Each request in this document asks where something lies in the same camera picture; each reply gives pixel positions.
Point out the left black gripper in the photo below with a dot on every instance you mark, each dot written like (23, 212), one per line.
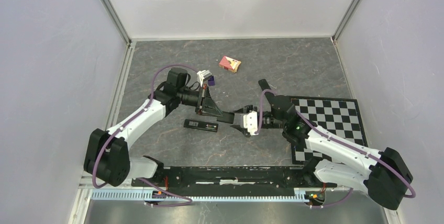
(207, 105)

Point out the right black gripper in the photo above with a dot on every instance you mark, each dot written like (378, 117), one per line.
(246, 109)

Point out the black remote control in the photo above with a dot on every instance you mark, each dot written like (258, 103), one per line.
(200, 125)
(264, 85)

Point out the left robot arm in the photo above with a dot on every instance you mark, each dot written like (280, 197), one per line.
(107, 157)

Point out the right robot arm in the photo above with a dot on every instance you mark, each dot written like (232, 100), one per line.
(382, 175)

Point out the purple toy block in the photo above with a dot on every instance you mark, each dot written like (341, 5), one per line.
(211, 81)

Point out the red white small box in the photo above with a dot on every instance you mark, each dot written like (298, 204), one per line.
(229, 64)

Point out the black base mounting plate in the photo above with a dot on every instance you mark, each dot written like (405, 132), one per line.
(228, 181)

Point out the checkerboard calibration board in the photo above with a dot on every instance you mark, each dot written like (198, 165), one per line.
(339, 116)

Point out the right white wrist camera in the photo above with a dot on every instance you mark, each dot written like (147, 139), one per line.
(250, 121)

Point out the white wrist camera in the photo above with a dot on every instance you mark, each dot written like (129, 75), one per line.
(203, 76)
(250, 121)

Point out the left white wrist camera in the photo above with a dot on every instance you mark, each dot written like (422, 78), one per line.
(203, 76)

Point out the white slotted cable duct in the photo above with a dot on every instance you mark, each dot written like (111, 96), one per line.
(150, 195)

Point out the left aluminium corner post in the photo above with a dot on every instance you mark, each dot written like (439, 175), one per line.
(116, 21)

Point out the aluminium corner post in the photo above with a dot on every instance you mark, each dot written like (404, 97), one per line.
(116, 21)
(345, 19)

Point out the right aluminium corner post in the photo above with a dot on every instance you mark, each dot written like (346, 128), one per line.
(345, 19)

